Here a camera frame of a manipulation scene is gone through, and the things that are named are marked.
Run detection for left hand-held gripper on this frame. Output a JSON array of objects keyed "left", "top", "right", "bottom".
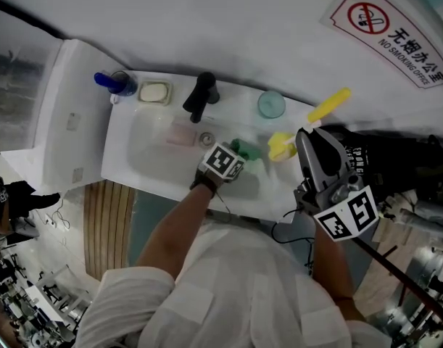
[{"left": 194, "top": 141, "right": 247, "bottom": 189}]

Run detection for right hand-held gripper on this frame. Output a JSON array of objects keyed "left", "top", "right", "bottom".
[{"left": 292, "top": 126, "right": 380, "bottom": 243}]

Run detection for green plastic cup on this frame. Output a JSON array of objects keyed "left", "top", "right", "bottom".
[{"left": 230, "top": 138, "right": 265, "bottom": 175}]

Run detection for yellow brush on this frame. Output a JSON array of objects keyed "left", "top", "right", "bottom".
[{"left": 267, "top": 87, "right": 352, "bottom": 162}]

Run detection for person's right forearm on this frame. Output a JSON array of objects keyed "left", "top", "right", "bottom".
[{"left": 311, "top": 223, "right": 367, "bottom": 322}]

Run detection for person's left forearm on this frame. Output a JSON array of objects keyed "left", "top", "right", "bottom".
[{"left": 136, "top": 185, "right": 215, "bottom": 278}]

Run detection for black bag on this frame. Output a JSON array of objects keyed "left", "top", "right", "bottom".
[{"left": 329, "top": 125, "right": 443, "bottom": 210}]

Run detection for white ceramic sink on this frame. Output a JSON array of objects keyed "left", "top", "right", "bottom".
[{"left": 100, "top": 70, "right": 316, "bottom": 224}]

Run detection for black faucet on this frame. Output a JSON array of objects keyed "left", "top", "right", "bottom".
[{"left": 182, "top": 71, "right": 221, "bottom": 124}]

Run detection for white soap in dish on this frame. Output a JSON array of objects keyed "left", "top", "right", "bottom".
[{"left": 136, "top": 79, "right": 173, "bottom": 107}]

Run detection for white soap bar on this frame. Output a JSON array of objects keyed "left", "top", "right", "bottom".
[{"left": 140, "top": 83, "right": 166, "bottom": 103}]

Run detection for gray hanging clothes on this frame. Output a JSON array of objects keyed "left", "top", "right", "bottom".
[{"left": 380, "top": 190, "right": 443, "bottom": 239}]

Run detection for blue transparent mug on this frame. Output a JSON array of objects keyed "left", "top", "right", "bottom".
[{"left": 108, "top": 70, "right": 138, "bottom": 104}]

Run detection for wooden slat platform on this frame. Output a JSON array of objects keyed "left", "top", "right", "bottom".
[{"left": 83, "top": 179, "right": 137, "bottom": 281}]

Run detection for white shirt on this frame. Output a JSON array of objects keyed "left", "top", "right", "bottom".
[{"left": 74, "top": 219, "right": 392, "bottom": 348}]

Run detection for dark blue cylinder bottle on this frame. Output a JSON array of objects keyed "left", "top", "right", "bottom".
[{"left": 94, "top": 71, "right": 123, "bottom": 93}]

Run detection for brown wooden coat stand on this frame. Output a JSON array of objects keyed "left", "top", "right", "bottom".
[{"left": 351, "top": 236, "right": 443, "bottom": 336}]

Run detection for white partition counter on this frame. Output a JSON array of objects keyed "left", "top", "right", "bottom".
[{"left": 0, "top": 38, "right": 135, "bottom": 195}]

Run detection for frosted glass partition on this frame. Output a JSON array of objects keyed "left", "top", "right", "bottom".
[{"left": 0, "top": 38, "right": 65, "bottom": 152}]

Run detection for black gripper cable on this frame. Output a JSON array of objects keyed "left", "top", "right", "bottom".
[{"left": 271, "top": 208, "right": 316, "bottom": 268}]

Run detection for white red-bordered wall sign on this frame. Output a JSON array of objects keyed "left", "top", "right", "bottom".
[{"left": 318, "top": 0, "right": 443, "bottom": 90}]

